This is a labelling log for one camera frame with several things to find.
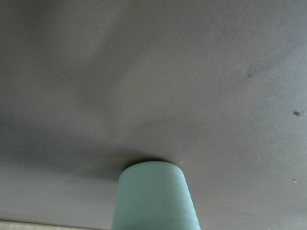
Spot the green cup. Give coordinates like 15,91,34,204
111,161,201,230

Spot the wooden cutting board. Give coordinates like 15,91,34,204
0,220,94,230

